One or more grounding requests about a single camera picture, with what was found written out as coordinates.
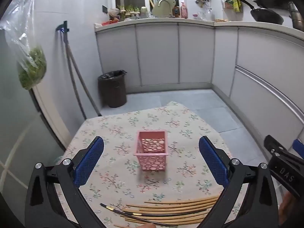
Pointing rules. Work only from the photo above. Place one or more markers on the white kitchen cabinet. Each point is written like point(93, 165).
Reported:
point(156, 54)

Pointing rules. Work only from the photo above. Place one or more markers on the brown trash bin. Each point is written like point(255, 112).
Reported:
point(114, 92)

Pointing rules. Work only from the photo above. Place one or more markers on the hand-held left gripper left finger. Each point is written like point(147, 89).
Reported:
point(89, 161)

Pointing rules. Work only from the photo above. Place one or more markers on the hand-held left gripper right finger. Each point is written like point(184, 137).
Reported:
point(212, 161)

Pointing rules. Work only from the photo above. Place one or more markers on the black wall hook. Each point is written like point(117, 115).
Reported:
point(63, 26)

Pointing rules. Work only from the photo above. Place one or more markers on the orange bottle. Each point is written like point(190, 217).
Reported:
point(176, 11)

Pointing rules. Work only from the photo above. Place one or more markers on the white countertop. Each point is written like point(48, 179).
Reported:
point(166, 21)

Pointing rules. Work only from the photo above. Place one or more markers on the black bin liner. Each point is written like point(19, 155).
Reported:
point(112, 74)

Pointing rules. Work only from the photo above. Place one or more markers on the grey faucet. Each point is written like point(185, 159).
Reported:
point(163, 1)

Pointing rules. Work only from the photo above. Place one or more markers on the bunch of wooden chopsticks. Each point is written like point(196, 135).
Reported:
point(166, 205)

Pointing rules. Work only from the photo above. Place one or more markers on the plastic bag of greens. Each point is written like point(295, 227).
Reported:
point(32, 68)

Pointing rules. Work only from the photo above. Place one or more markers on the clear glass jar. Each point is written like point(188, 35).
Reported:
point(206, 14)

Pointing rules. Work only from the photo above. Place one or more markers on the bunch of green onions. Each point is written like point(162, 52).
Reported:
point(128, 10)

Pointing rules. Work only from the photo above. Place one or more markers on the green cutting board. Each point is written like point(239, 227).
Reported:
point(162, 10)

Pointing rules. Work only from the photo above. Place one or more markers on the person's right hand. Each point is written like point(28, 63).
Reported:
point(287, 206)

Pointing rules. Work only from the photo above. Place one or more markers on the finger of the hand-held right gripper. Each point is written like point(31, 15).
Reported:
point(273, 144)
point(298, 147)

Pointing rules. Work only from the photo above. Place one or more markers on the pink bottle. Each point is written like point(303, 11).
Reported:
point(184, 11)

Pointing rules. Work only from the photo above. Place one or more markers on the floral tablecloth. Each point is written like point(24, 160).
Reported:
point(114, 133)

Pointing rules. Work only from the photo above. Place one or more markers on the black wok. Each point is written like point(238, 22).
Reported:
point(266, 15)

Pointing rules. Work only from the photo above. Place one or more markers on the pink perforated plastic basket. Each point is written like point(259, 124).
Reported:
point(152, 161)

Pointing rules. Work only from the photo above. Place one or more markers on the green yellow packets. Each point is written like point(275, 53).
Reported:
point(234, 4)

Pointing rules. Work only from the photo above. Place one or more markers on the grey metal pipe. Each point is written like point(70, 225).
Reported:
point(296, 16)

